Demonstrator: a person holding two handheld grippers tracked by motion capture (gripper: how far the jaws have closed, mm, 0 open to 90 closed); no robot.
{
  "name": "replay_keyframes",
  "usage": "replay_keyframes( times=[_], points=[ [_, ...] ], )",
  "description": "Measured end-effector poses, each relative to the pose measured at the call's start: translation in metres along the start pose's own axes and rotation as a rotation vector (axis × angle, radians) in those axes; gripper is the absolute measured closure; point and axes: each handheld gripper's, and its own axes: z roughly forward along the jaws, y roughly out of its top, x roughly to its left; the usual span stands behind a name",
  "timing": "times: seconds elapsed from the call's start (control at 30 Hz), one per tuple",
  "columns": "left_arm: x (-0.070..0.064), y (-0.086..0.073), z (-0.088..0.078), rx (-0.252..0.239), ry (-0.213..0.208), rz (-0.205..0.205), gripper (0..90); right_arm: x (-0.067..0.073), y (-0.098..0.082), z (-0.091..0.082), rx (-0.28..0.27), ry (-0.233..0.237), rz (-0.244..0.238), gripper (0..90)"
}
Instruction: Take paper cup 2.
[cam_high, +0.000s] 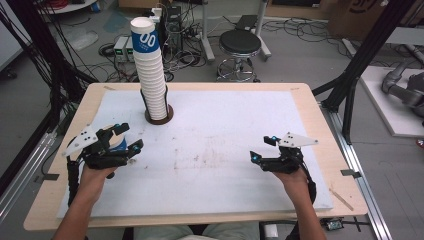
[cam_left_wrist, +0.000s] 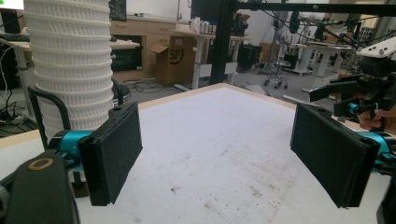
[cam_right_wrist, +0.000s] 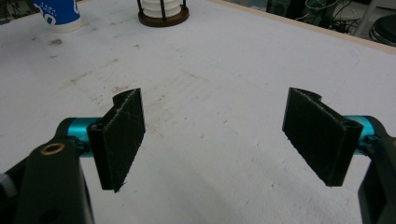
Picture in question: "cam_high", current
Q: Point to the small circuit board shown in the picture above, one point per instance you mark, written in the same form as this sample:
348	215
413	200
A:
332	224

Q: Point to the person's left hand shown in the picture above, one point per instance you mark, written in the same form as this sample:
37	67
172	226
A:
93	181

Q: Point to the aluminium rail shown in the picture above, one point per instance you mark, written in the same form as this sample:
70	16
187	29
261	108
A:
23	180
360	173

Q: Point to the white foam mat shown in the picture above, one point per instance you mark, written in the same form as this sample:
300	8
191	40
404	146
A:
216	133

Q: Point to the black frame post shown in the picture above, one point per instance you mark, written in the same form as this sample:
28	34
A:
363	56
40	50

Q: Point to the thin wooden stick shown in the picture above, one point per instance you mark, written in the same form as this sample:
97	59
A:
341	199

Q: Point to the white platform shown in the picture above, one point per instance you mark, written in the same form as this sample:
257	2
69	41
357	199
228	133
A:
383	110

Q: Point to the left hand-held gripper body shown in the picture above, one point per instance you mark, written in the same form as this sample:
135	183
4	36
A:
100	158

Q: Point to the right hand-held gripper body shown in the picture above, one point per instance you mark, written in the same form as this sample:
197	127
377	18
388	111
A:
286	161

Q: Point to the black computer tower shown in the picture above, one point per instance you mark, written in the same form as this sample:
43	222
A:
173	30

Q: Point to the printed cardboard box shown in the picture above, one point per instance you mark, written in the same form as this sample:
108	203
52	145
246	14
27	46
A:
346	20

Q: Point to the person's right hand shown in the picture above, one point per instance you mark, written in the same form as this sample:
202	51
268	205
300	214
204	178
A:
295	183

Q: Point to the stack of white paper cups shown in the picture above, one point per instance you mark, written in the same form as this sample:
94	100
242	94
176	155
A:
151	83

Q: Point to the person's legs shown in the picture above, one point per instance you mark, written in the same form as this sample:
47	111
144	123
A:
166	232

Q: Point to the grey bench power supply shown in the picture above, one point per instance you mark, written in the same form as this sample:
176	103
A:
130	50
120	48

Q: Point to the black round seat stool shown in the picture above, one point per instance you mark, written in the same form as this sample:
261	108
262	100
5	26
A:
239	41

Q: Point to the black tape piece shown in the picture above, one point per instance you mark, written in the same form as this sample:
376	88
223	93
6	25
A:
350	173
48	177

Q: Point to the blue banded white paper cup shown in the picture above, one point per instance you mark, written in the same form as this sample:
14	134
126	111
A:
117	142

